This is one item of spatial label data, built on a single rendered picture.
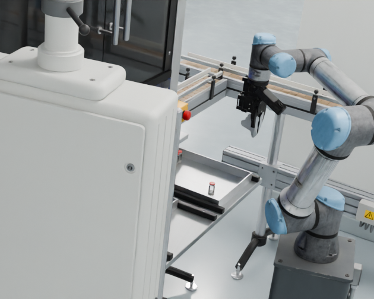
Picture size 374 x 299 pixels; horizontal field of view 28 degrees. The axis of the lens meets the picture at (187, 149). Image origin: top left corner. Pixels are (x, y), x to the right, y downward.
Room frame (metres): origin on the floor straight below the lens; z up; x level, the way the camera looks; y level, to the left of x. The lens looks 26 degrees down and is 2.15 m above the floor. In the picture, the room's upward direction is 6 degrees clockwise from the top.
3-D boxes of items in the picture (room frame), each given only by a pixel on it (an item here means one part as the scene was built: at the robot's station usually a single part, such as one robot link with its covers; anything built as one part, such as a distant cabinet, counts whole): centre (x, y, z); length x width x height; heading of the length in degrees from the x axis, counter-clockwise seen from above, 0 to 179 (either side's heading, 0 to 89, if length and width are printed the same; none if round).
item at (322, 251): (2.13, -0.47, 0.84); 0.15 x 0.15 x 0.10
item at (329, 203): (2.13, -0.46, 0.96); 0.13 x 0.12 x 0.14; 116
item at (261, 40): (2.35, -0.21, 1.39); 0.09 x 0.08 x 0.11; 26
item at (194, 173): (2.37, -0.03, 0.90); 0.34 x 0.26 x 0.04; 63
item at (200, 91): (3.01, 0.06, 0.92); 0.69 x 0.16 x 0.16; 153
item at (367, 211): (2.94, -0.86, 0.50); 0.12 x 0.05 x 0.09; 63
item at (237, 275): (3.24, -0.42, 0.07); 0.50 x 0.08 x 0.14; 153
